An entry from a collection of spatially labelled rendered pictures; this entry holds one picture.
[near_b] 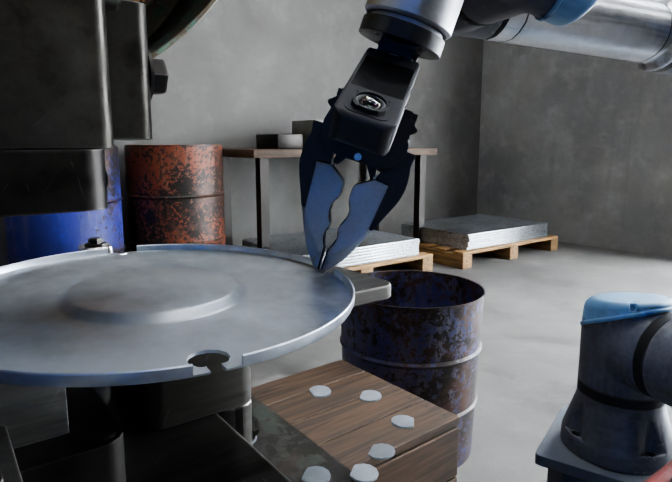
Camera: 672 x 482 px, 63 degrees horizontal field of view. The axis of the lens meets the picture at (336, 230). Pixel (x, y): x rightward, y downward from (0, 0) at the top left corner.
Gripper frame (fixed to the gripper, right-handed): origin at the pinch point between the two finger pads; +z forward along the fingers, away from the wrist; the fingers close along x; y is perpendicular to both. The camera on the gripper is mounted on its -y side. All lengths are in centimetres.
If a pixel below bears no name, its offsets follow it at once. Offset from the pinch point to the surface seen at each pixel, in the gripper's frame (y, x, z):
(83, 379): -22.7, 7.5, 4.1
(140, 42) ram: -13.3, 13.7, -11.6
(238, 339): -15.9, 2.2, 2.5
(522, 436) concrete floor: 116, -70, 60
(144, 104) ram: -13.3, 12.5, -8.3
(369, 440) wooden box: 49, -17, 41
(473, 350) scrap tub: 100, -42, 34
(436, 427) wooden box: 55, -29, 37
